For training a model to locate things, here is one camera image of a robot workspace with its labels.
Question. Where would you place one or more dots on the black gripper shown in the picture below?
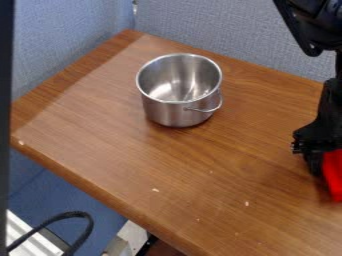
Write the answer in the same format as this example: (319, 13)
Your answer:
(320, 136)

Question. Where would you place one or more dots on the red block object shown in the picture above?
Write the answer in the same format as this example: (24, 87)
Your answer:
(331, 168)

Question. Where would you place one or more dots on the metal pot with handle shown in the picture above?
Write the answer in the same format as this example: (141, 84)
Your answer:
(179, 85)

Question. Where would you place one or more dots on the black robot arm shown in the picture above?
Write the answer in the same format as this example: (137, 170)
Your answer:
(314, 22)

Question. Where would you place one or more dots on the white appliance at corner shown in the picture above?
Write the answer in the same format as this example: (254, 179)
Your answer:
(44, 243)

